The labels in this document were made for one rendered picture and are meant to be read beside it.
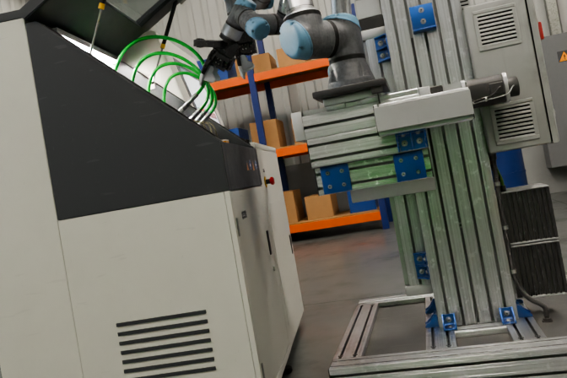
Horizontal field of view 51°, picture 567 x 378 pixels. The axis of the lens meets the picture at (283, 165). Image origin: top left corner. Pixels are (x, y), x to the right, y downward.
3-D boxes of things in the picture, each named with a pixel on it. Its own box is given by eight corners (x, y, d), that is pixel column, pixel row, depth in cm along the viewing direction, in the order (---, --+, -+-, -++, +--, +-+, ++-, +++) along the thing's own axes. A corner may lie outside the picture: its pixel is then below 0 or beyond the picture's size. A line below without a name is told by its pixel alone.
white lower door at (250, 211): (269, 403, 186) (233, 191, 188) (262, 405, 187) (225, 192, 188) (290, 343, 251) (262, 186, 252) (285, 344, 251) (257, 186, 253)
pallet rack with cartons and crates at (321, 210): (393, 220, 797) (353, 4, 805) (389, 228, 714) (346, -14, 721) (202, 250, 862) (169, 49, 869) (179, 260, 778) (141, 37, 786)
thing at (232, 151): (231, 190, 190) (223, 141, 190) (218, 192, 190) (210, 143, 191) (261, 185, 251) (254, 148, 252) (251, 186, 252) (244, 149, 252)
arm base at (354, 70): (377, 86, 191) (372, 56, 192) (374, 81, 177) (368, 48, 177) (332, 96, 195) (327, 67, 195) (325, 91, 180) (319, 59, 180)
